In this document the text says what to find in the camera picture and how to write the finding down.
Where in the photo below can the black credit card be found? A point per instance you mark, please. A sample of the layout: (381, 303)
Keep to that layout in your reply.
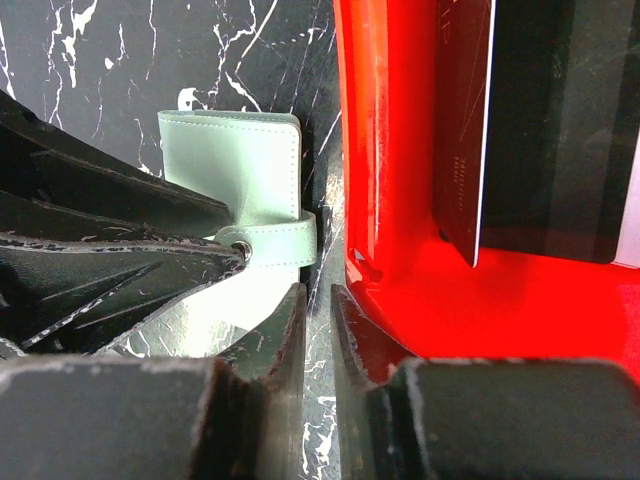
(463, 60)
(562, 163)

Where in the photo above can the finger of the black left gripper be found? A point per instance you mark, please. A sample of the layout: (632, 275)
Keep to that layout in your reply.
(91, 247)

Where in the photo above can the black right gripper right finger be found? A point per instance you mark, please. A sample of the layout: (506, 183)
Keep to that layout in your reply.
(400, 416)

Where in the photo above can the red plastic card tray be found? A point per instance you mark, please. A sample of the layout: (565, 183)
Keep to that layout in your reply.
(408, 280)

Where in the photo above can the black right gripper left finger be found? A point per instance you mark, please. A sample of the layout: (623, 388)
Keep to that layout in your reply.
(233, 416)

